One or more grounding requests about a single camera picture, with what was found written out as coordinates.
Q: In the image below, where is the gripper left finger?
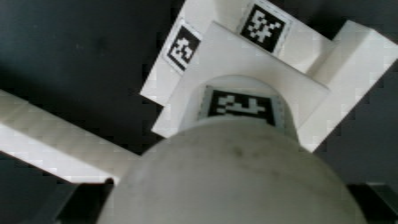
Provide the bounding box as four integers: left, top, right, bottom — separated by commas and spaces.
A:
54, 178, 115, 224

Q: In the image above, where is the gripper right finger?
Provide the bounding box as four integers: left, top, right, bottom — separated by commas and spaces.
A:
346, 183, 398, 224

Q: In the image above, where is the white lamp bulb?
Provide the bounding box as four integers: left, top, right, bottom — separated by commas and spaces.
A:
95, 74, 369, 224

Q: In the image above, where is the white L-shaped corner fence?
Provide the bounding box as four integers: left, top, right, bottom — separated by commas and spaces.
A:
0, 22, 398, 183

